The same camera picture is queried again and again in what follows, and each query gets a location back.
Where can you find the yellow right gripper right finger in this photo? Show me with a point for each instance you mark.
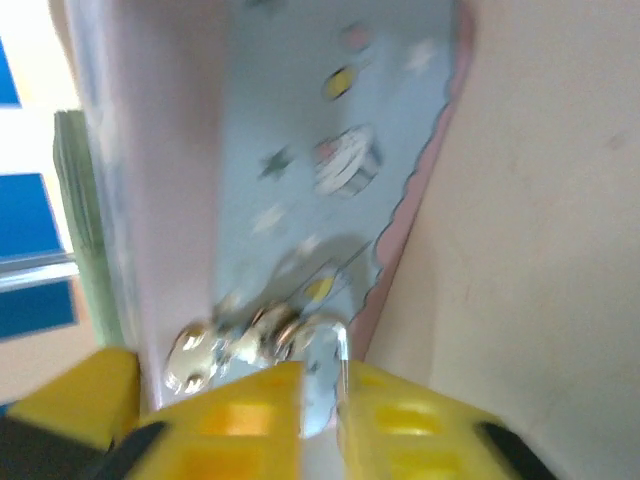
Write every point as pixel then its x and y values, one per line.
pixel 400 430

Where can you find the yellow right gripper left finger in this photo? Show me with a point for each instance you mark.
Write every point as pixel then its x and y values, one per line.
pixel 240 425

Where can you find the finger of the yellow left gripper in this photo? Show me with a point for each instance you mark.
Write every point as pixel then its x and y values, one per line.
pixel 85 395

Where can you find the Cinnamoroll print tin box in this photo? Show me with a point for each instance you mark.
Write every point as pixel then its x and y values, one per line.
pixel 300 125

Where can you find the aluminium frame post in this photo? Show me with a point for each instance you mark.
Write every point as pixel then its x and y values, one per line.
pixel 35 272

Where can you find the brass padlock with steel shackle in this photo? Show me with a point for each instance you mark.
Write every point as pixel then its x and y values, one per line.
pixel 280 330

